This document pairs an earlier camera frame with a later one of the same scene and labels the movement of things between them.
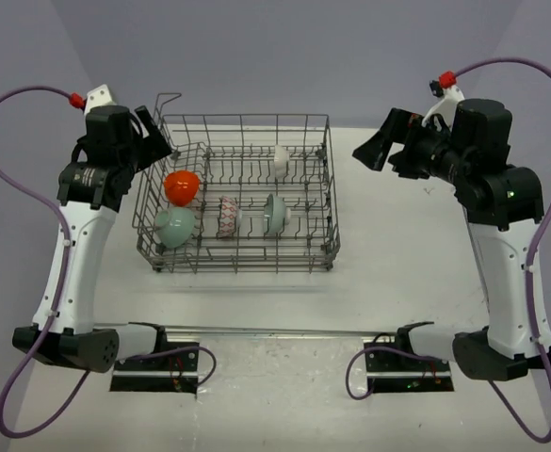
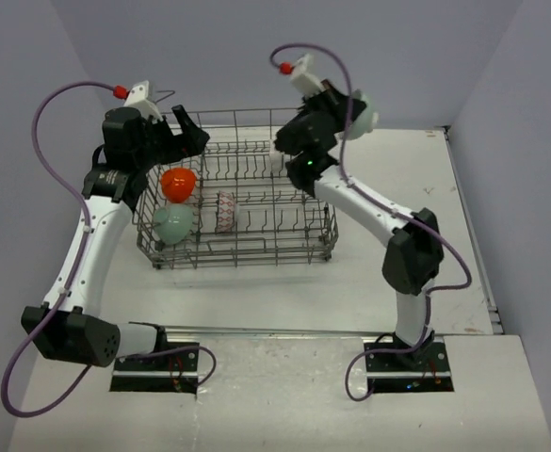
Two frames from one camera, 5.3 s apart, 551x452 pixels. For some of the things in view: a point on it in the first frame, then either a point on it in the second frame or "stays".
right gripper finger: (374, 152) to (339, 98)
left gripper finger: (153, 148) to (191, 143)
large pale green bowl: (174, 226) stays
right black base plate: (394, 370) stays
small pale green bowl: (276, 215) to (366, 121)
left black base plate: (173, 371) stays
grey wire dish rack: (239, 194) stays
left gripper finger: (147, 119) to (188, 126)
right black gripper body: (425, 145) to (314, 104)
